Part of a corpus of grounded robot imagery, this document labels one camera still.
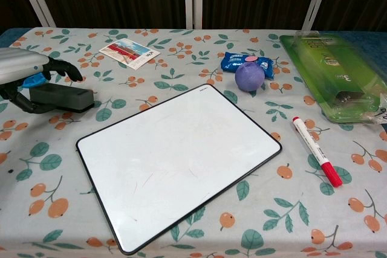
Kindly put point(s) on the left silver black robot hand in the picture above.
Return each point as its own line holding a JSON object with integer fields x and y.
{"x": 18, "y": 64}

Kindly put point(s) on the dark grey whiteboard eraser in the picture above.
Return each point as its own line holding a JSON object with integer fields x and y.
{"x": 63, "y": 96}

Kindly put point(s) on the white dry-erase board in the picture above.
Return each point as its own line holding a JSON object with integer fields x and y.
{"x": 181, "y": 155}

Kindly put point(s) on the blue plastic cap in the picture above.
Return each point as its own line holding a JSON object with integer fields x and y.
{"x": 34, "y": 81}

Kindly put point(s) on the photo postcard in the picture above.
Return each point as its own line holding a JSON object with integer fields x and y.
{"x": 128, "y": 52}

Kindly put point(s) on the floral leaf print tablecloth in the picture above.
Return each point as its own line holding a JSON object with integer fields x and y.
{"x": 187, "y": 43}

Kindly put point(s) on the blue Oreo cookie pack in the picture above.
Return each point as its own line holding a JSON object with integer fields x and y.
{"x": 231, "y": 61}

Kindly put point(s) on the purple ball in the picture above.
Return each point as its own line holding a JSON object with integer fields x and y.
{"x": 250, "y": 77}

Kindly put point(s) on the white marker with red cap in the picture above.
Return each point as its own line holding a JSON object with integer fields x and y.
{"x": 314, "y": 149}

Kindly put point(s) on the green blister package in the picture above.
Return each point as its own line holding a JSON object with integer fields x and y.
{"x": 335, "y": 70}

